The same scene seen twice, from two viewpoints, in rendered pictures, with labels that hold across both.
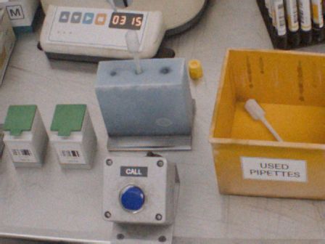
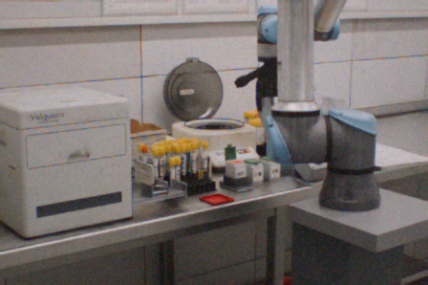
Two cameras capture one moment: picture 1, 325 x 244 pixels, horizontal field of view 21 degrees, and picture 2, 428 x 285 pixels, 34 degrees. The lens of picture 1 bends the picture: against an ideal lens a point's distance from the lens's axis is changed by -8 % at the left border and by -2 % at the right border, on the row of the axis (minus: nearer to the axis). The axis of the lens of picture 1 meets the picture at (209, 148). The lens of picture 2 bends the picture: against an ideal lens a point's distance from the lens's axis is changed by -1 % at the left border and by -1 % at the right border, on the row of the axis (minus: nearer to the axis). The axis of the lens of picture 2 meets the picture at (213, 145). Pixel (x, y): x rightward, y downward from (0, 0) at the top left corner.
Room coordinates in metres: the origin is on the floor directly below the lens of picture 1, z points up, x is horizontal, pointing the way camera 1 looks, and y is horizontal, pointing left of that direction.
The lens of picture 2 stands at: (-0.51, 1.84, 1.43)
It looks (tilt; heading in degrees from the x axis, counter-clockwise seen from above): 12 degrees down; 310
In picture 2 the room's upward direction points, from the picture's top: straight up
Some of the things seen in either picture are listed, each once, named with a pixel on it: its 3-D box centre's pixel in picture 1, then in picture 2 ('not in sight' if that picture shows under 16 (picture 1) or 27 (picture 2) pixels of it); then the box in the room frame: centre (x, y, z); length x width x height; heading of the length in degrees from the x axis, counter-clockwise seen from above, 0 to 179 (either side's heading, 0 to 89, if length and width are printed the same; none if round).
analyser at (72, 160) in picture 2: not in sight; (59, 156); (0.89, 0.77, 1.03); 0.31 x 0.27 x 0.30; 76
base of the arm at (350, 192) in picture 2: not in sight; (350, 183); (0.32, 0.33, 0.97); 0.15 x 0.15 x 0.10
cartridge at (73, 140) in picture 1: (72, 136); (269, 168); (0.68, 0.15, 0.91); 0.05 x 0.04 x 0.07; 166
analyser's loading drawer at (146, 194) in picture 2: not in sight; (146, 192); (0.75, 0.60, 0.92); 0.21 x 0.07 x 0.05; 76
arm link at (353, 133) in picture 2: not in sight; (349, 136); (0.33, 0.33, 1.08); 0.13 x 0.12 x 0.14; 44
